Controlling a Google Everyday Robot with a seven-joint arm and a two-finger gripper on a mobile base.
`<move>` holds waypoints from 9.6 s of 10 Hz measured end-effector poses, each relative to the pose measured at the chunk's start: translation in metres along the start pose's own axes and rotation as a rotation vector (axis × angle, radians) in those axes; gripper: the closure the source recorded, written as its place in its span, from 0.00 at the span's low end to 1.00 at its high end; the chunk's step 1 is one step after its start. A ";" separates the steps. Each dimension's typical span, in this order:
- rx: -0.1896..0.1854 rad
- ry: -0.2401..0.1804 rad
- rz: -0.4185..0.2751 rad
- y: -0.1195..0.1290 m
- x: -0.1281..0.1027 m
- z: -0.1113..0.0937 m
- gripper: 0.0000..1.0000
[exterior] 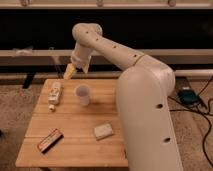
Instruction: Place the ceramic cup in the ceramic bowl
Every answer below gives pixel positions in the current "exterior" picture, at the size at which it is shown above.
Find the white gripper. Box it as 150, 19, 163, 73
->
63, 43, 92, 80

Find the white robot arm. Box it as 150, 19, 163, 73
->
71, 23, 183, 171

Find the white tube with cap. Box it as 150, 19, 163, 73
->
48, 82, 63, 111

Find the wooden table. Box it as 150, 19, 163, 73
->
16, 79, 128, 168

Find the beige sponge block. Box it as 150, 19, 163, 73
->
94, 123, 114, 140

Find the red black flat box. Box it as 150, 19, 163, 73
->
37, 129, 63, 153

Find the dark power adapter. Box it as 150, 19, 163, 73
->
178, 89, 199, 105

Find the black cable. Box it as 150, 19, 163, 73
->
167, 75, 213, 168

